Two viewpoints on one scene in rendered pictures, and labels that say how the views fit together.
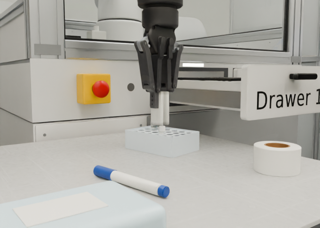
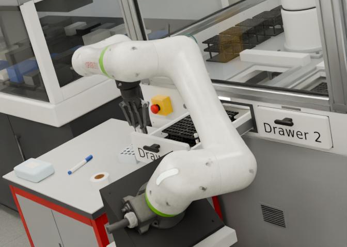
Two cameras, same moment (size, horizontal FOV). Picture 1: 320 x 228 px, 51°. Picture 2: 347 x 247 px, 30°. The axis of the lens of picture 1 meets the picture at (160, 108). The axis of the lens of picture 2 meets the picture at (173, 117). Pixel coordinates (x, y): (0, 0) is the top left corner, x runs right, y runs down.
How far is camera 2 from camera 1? 2.55 m
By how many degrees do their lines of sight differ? 84
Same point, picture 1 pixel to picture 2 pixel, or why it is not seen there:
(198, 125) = not seen: hidden behind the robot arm
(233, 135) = (269, 162)
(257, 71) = (135, 137)
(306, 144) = not seen: outside the picture
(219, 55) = (243, 93)
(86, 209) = (30, 167)
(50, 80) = (149, 96)
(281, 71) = (148, 141)
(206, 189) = (77, 178)
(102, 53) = (166, 84)
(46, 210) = (30, 164)
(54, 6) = not seen: hidden behind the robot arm
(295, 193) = (74, 192)
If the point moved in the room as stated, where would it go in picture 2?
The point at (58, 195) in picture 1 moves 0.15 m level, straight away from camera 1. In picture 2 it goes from (39, 162) to (74, 148)
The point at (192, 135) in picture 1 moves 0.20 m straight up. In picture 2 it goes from (129, 156) to (116, 108)
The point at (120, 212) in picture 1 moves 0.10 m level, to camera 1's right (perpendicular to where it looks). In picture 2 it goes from (29, 170) to (28, 181)
